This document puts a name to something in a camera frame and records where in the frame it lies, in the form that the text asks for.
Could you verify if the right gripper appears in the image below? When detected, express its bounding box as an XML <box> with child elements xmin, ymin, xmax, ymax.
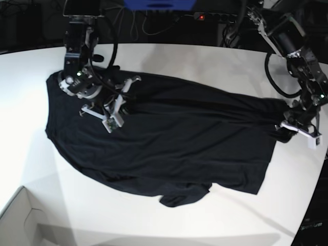
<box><xmin>80</xmin><ymin>76</ymin><xmax>141</xmax><ymax>123</ymax></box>

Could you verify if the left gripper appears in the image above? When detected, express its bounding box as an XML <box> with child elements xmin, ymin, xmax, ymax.
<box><xmin>275</xmin><ymin>107</ymin><xmax>321</xmax><ymax>139</ymax></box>

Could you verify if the black t-shirt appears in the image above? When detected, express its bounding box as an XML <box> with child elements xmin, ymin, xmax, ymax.
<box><xmin>46</xmin><ymin>73</ymin><xmax>291</xmax><ymax>207</ymax></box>

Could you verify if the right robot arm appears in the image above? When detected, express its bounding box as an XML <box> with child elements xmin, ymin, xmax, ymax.
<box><xmin>59</xmin><ymin>1</ymin><xmax>141</xmax><ymax>131</ymax></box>

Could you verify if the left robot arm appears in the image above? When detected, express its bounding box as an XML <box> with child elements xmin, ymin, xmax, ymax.
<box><xmin>227</xmin><ymin>1</ymin><xmax>327</xmax><ymax>146</ymax></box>

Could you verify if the blue box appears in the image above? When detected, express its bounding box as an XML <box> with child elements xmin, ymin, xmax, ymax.
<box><xmin>124</xmin><ymin>0</ymin><xmax>196</xmax><ymax>11</ymax></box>

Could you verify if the white cardboard box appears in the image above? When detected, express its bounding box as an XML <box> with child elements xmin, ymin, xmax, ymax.
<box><xmin>1</xmin><ymin>186</ymin><xmax>76</xmax><ymax>245</ymax></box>

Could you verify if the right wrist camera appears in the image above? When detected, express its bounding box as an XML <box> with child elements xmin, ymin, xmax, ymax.
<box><xmin>101</xmin><ymin>115</ymin><xmax>124</xmax><ymax>133</ymax></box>

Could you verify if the grey looped cable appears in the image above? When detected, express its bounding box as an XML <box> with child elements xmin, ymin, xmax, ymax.
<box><xmin>112</xmin><ymin>5</ymin><xmax>180</xmax><ymax>40</ymax></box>

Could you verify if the white power strip red switch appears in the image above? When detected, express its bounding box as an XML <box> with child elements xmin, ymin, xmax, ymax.
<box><xmin>193</xmin><ymin>12</ymin><xmax>238</xmax><ymax>24</ymax></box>

